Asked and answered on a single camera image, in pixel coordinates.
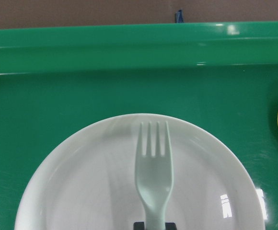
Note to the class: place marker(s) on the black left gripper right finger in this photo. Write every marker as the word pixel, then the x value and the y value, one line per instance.
pixel 170 226

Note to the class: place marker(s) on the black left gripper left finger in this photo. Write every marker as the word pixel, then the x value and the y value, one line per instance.
pixel 138 226

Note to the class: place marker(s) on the pale green plastic fork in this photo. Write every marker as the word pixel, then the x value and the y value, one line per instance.
pixel 154 177

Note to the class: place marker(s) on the white round plate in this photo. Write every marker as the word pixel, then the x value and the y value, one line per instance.
pixel 87 182

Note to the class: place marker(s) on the green plastic tray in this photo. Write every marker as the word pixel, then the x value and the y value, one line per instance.
pixel 222 77

